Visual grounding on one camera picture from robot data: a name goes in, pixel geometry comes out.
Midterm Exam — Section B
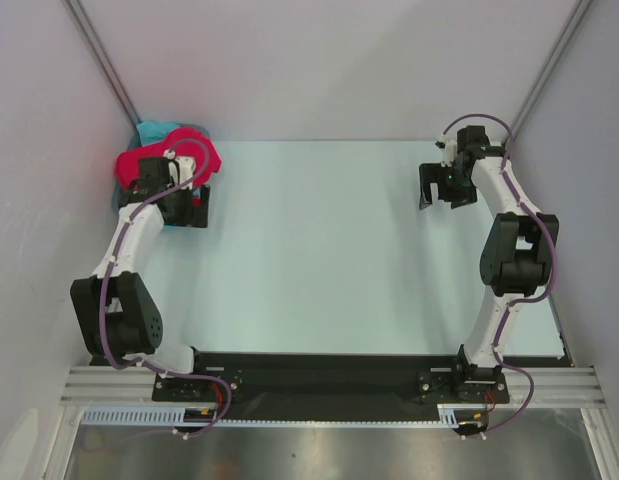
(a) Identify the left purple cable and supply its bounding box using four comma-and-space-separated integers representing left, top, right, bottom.
83, 138, 233, 454

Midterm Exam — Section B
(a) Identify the cyan t shirt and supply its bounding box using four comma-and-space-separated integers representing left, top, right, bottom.
136, 120, 180, 146

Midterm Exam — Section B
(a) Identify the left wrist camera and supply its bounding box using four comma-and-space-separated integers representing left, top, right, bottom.
167, 156, 196, 190

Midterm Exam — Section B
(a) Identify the grey plastic bin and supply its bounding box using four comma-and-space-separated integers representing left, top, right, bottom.
114, 123, 221, 214

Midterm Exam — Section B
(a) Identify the red t shirt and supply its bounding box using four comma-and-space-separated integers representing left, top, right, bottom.
114, 127, 225, 192

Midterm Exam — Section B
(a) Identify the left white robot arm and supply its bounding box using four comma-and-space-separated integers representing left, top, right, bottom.
70, 150, 210, 400

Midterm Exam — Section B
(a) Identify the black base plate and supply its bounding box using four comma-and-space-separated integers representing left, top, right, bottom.
88, 352, 575, 424

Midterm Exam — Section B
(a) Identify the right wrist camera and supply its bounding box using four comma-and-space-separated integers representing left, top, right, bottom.
435, 132, 458, 167

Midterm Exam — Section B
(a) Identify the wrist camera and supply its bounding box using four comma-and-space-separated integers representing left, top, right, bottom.
435, 132, 458, 167
167, 156, 196, 190

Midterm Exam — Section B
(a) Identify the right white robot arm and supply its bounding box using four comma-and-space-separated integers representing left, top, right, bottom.
419, 125, 559, 401

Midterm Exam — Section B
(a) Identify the aluminium frame rail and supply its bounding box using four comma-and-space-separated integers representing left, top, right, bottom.
60, 366, 606, 409

